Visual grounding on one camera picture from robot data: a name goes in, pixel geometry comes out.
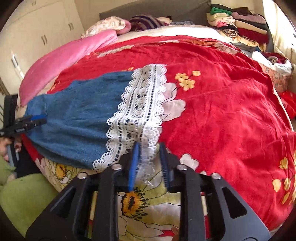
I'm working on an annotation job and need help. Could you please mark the blue denim lace-trimmed pants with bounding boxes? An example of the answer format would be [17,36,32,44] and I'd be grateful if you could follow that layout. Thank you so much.
[25,64,167,182]

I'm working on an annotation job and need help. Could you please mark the green sleeve left forearm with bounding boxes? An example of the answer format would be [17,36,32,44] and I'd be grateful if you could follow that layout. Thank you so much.
[1,158,58,237]

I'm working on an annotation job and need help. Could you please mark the left hand with red nails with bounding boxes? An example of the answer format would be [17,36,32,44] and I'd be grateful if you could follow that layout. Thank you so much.
[0,137,22,162]

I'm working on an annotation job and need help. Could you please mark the pink quilt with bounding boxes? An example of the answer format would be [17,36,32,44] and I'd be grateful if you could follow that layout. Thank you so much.
[19,30,118,106]

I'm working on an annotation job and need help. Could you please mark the white built-in wardrobe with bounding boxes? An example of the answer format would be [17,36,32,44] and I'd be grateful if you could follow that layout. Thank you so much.
[1,0,84,94]

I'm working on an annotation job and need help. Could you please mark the red floral bedspread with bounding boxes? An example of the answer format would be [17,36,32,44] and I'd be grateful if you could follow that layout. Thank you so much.
[22,35,295,240]

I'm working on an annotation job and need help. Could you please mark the floral beige pillow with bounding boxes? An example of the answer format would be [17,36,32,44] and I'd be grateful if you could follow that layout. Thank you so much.
[81,16,132,39]

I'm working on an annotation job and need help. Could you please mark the purple striped pillow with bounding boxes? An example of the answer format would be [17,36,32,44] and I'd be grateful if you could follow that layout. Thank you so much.
[129,15,172,32]

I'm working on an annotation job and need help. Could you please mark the dark red clothes heap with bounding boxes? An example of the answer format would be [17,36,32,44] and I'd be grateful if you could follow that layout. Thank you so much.
[251,51,292,75]

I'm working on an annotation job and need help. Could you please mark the stack of folded clothes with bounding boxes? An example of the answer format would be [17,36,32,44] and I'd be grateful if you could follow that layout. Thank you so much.
[206,4,274,53]

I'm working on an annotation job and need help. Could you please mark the cream curtain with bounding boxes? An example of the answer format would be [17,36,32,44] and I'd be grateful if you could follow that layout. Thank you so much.
[262,0,295,64]

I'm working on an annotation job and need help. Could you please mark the grey quilted headboard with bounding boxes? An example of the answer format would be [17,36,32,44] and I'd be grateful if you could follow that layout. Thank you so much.
[99,0,211,25]

